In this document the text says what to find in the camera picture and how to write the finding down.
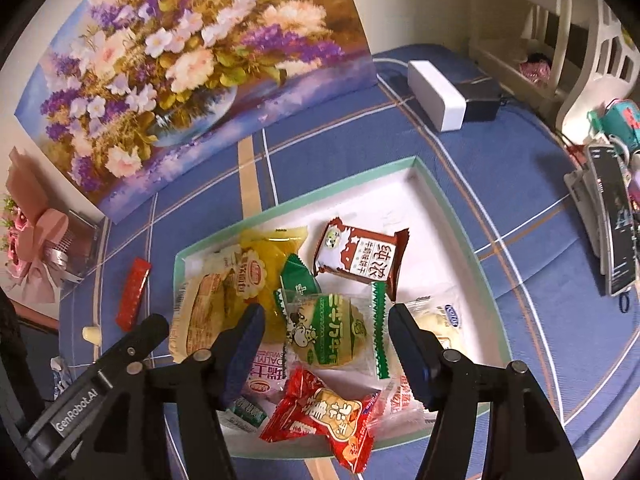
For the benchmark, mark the green gum packet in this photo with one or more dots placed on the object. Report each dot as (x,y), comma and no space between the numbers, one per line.
(245,410)

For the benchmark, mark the floral painting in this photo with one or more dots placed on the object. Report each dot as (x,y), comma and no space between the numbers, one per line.
(200,85)

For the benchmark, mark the black smartphone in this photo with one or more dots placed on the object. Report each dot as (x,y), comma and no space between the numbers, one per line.
(617,220)

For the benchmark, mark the pink snack packet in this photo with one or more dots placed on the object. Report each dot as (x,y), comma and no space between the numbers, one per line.
(265,370)

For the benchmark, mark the yellow snack packet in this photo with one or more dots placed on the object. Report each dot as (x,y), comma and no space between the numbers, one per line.
(270,260)

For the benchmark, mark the red printed snack packet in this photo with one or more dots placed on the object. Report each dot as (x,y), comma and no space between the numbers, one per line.
(320,415)

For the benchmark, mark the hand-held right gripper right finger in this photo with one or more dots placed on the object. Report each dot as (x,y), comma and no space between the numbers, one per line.
(407,355)

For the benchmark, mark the clear steamed cake packet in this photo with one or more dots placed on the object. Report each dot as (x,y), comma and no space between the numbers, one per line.
(440,319)

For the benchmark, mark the white wooden chair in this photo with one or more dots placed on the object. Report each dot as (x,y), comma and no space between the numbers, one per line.
(595,50)

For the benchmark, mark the white rectangular box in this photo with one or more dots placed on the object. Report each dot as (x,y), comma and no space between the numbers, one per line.
(435,95)

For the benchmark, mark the pink fabric item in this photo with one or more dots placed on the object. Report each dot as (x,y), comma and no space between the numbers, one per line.
(535,69)

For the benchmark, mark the red stick snack packet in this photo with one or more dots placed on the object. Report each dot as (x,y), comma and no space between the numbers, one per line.
(132,292)

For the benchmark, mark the blue plaid tablecloth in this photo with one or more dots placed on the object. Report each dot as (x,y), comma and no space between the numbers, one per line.
(525,170)

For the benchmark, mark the small pale candy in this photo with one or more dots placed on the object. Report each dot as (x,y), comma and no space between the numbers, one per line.
(92,335)

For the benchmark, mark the brown and white biscuit packet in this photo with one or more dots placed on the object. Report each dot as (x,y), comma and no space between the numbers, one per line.
(360,255)

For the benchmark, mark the black power adapter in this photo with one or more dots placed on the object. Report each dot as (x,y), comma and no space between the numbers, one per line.
(480,100)

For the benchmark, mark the white phone stand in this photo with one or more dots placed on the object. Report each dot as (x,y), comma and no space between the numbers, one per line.
(582,200)

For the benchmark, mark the white tray with teal rim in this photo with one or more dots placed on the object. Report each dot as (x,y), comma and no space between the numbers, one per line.
(425,210)

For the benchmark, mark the pale cream cake packet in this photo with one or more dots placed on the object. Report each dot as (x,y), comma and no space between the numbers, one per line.
(200,310)

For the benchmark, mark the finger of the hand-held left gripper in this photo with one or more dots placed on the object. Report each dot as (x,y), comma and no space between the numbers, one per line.
(142,337)

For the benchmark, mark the pink flower bouquet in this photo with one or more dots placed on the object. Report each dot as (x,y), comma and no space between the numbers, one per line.
(35,240)

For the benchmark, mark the green and white cracker packet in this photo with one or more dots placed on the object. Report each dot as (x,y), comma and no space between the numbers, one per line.
(330,335)

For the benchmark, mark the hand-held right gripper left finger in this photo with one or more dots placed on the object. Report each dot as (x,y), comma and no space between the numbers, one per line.
(242,355)

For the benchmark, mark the small green snack packet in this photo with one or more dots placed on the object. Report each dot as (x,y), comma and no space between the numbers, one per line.
(297,280)

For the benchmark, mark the crumpled white wrapper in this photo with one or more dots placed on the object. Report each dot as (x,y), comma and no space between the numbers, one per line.
(60,375)

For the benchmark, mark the teal toy case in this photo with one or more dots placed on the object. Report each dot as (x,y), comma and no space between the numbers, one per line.
(620,117)

